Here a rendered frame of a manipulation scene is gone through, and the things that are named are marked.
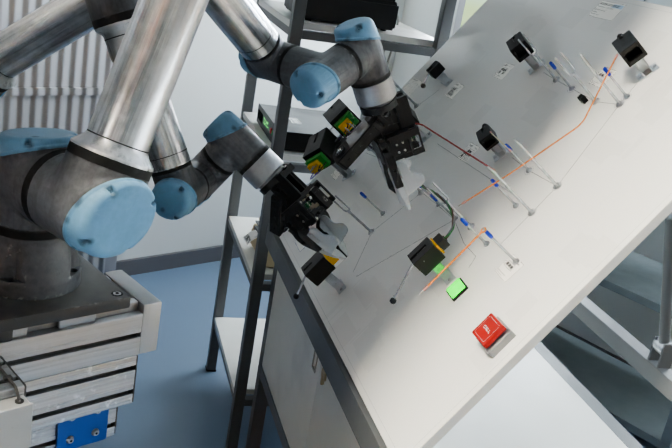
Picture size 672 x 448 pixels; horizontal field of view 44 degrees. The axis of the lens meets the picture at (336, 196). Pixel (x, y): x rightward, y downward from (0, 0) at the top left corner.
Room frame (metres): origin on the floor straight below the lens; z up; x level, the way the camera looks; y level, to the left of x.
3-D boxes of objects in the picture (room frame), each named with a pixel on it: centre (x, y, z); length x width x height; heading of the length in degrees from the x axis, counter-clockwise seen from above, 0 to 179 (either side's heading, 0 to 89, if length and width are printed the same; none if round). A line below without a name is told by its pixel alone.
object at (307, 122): (2.69, 0.11, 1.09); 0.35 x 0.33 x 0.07; 18
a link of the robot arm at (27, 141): (1.14, 0.43, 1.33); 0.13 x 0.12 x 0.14; 54
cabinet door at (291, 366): (2.08, 0.04, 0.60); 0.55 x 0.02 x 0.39; 18
